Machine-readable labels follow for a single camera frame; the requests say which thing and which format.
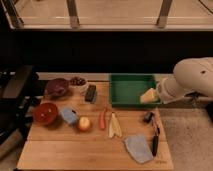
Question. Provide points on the red bowl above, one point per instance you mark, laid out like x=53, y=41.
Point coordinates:
x=45, y=114

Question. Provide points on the yellow-red apple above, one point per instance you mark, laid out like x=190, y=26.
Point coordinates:
x=84, y=124

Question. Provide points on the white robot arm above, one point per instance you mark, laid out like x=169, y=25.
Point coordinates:
x=189, y=75

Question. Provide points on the wooden cutting board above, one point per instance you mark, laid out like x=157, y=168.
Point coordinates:
x=63, y=148

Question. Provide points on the purple bowl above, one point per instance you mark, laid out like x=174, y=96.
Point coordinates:
x=57, y=87

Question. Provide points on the orange carrot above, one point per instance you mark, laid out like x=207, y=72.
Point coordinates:
x=102, y=121

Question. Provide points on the blue-grey towel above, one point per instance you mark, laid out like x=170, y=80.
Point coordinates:
x=138, y=148

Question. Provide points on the white bowl of nuts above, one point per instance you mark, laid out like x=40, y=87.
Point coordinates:
x=78, y=83

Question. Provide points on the dark rectangular sharpening block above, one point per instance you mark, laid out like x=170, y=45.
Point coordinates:
x=90, y=93

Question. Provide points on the green plastic tray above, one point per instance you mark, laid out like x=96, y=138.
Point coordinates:
x=125, y=90

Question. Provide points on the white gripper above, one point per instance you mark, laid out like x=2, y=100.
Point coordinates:
x=167, y=89

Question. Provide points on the black handled knife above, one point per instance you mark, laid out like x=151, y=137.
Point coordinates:
x=155, y=139

